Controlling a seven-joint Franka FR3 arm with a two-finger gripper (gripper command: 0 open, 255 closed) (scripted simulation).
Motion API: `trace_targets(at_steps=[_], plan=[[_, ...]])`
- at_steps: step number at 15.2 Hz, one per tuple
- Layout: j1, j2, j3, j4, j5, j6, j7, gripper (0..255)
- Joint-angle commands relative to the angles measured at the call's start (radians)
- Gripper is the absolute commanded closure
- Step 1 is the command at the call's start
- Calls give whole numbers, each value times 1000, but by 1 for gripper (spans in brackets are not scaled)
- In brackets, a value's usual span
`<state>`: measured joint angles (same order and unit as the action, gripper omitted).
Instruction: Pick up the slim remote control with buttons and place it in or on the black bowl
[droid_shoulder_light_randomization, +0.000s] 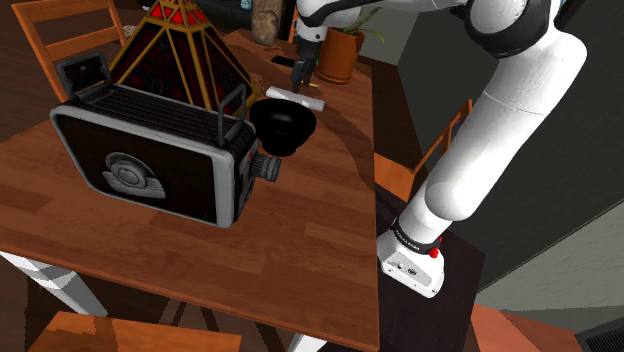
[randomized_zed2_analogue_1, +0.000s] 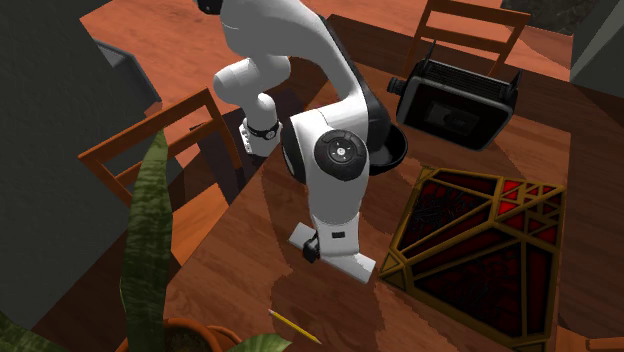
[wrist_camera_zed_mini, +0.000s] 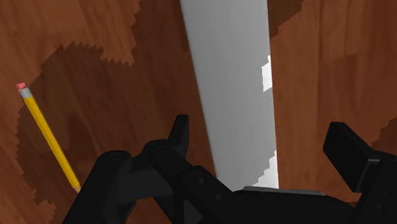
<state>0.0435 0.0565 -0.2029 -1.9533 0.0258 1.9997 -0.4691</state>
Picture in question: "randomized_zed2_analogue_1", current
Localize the grey cabinet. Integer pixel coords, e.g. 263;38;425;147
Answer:
93;38;164;114

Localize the black bowl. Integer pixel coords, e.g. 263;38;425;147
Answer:
368;123;409;178

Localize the gold and red geometric box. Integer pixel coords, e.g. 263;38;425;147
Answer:
378;166;568;352

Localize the black boxy appliance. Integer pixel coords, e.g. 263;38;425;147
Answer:
386;40;523;152

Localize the wooden chair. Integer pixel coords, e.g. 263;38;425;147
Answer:
403;0;532;80
77;87;245;268

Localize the green plant in terracotta pot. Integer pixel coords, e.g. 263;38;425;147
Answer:
0;128;294;352

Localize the dark robot stand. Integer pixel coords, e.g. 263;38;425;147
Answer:
188;108;261;202

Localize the wooden table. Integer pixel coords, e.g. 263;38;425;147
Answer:
30;13;624;352

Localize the yellow pencil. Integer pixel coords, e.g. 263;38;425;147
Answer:
267;307;323;346

